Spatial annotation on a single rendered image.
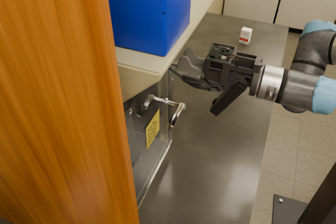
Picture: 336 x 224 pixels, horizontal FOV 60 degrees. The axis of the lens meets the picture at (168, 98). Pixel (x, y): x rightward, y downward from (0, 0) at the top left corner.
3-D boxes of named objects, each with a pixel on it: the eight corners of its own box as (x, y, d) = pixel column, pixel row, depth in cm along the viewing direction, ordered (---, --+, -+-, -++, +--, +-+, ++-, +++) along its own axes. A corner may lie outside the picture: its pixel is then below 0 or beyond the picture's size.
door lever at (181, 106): (153, 126, 72) (153, 119, 71) (168, 102, 79) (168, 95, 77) (173, 132, 71) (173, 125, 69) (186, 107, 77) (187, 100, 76)
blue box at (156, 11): (98, 43, 40) (86, -24, 34) (132, 13, 47) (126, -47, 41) (165, 58, 38) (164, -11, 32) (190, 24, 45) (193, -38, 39)
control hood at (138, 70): (92, 109, 45) (79, 55, 38) (170, 19, 67) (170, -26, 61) (161, 130, 42) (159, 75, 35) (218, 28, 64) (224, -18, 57)
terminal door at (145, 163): (124, 227, 73) (99, 115, 47) (170, 140, 94) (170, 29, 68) (127, 228, 73) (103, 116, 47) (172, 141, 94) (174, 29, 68)
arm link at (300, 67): (319, 76, 74) (331, 67, 64) (305, 118, 74) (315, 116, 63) (287, 68, 76) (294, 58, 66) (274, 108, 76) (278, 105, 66)
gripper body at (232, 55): (211, 40, 66) (266, 51, 62) (208, 71, 71) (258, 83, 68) (201, 58, 60) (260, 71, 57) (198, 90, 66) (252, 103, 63)
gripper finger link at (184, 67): (167, 47, 67) (206, 56, 64) (167, 68, 71) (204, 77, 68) (162, 54, 65) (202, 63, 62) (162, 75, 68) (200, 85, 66)
